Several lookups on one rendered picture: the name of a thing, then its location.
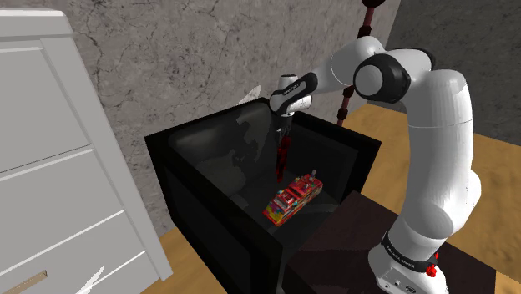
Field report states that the white chest of drawers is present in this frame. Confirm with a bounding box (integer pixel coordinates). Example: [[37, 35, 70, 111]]
[[0, 8, 175, 294]]

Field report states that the red multicoloured toy truck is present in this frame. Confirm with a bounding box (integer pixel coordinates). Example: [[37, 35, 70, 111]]
[[261, 170, 325, 227]]

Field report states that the dark red turned pole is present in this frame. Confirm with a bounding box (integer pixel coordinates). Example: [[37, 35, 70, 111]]
[[336, 0, 387, 128]]

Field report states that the black armchair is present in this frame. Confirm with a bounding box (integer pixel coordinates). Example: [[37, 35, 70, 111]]
[[144, 96, 382, 294]]

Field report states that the dark red slender object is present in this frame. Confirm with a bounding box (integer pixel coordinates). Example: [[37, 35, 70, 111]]
[[275, 135, 292, 184]]

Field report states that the dark robot stand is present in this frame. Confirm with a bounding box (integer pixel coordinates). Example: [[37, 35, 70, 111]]
[[284, 190, 498, 294]]

